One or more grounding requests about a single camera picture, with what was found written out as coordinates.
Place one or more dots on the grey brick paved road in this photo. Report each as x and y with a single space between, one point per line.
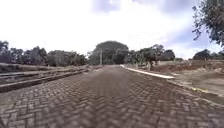
110 100

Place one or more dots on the bare dirt ground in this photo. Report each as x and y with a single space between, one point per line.
196 73

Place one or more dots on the large tree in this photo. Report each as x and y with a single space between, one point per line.
211 16

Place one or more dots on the pale pole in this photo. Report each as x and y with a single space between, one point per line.
101 57

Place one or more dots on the low stepped wall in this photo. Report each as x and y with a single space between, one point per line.
36 78

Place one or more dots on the row of trees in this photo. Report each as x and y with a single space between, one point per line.
66 57

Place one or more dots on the pale kerb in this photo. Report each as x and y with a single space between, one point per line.
146 72

